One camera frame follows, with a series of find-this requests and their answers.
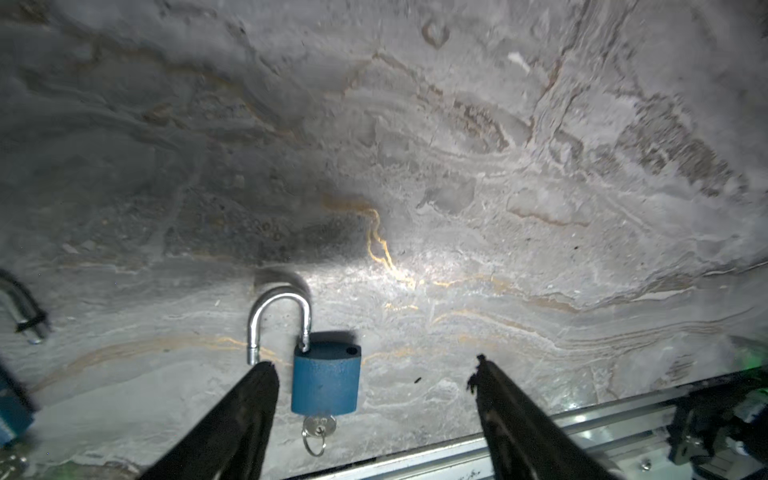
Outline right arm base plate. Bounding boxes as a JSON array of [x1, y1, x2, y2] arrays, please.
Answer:
[[668, 368, 767, 479]]

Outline blue padlock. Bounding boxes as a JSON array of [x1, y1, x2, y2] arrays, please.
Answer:
[[247, 285, 364, 458], [1, 270, 53, 448]]

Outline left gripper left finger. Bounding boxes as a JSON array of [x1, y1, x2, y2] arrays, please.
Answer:
[[140, 362, 279, 479]]

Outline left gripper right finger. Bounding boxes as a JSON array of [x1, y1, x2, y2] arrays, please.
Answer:
[[467, 355, 614, 480]]

